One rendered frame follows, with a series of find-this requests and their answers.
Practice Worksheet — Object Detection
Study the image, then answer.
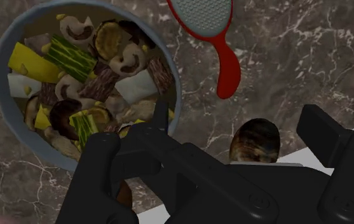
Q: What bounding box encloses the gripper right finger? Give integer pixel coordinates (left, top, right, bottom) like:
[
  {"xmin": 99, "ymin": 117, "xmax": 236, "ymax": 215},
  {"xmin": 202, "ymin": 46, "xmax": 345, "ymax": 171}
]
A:
[{"xmin": 296, "ymin": 104, "xmax": 354, "ymax": 224}]

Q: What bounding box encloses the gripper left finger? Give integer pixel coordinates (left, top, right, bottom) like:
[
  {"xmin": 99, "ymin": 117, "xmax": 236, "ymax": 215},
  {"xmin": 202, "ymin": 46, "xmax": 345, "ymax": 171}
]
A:
[{"xmin": 55, "ymin": 99, "xmax": 280, "ymax": 224}]

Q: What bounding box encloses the dark brown rounded object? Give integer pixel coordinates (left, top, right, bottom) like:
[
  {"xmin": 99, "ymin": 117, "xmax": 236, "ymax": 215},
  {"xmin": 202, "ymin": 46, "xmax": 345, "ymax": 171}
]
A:
[{"xmin": 116, "ymin": 179, "xmax": 133, "ymax": 209}]

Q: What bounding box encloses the brown mottled oval object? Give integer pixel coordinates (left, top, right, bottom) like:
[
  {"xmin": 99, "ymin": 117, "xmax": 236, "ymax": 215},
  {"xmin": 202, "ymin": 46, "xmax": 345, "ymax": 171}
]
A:
[{"xmin": 228, "ymin": 118, "xmax": 282, "ymax": 165}]

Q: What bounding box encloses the blue bowl of mixed vegetables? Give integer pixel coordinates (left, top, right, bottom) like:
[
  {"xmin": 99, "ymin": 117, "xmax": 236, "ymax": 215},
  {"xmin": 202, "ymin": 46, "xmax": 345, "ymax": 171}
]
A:
[{"xmin": 0, "ymin": 0, "xmax": 182, "ymax": 173}]

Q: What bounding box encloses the red-handled grey mesh skimmer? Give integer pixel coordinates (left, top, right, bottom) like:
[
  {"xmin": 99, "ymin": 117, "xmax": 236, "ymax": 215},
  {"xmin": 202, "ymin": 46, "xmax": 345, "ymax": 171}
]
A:
[{"xmin": 166, "ymin": 0, "xmax": 242, "ymax": 101}]

